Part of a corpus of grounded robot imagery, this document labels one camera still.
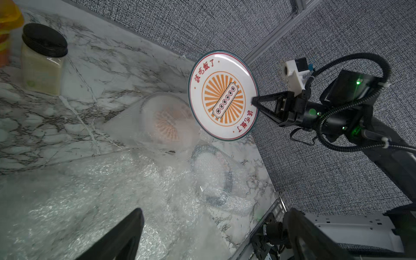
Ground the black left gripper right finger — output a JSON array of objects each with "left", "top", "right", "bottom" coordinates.
[{"left": 283, "top": 208, "right": 353, "bottom": 260}]

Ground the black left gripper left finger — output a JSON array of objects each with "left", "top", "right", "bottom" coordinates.
[{"left": 77, "top": 208, "right": 145, "bottom": 260}]

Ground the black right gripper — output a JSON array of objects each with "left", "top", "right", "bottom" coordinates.
[{"left": 251, "top": 91, "right": 322, "bottom": 128}]

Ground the orange sunburst dinner plate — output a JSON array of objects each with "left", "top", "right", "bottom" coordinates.
[{"left": 188, "top": 50, "right": 259, "bottom": 141}]

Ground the clear bubble wrap sheet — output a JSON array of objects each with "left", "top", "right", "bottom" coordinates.
[{"left": 1, "top": 92, "right": 275, "bottom": 260}]

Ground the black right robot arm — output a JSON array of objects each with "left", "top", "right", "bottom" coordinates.
[{"left": 251, "top": 53, "right": 416, "bottom": 201}]

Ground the teal rimmed wrapped plate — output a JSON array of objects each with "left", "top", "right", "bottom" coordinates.
[{"left": 191, "top": 144, "right": 234, "bottom": 208}]

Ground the black capped spice jar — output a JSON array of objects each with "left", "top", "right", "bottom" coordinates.
[{"left": 21, "top": 23, "right": 68, "bottom": 96}]

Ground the orange lidded cup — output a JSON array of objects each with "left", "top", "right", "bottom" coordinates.
[{"left": 1, "top": 0, "right": 24, "bottom": 67}]

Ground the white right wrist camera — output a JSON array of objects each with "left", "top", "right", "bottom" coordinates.
[{"left": 283, "top": 57, "right": 313, "bottom": 97}]

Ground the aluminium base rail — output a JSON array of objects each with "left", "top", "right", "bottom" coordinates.
[{"left": 231, "top": 194, "right": 291, "bottom": 260}]

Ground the aluminium cage frame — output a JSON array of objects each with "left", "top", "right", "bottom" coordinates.
[{"left": 243, "top": 0, "right": 321, "bottom": 65}]

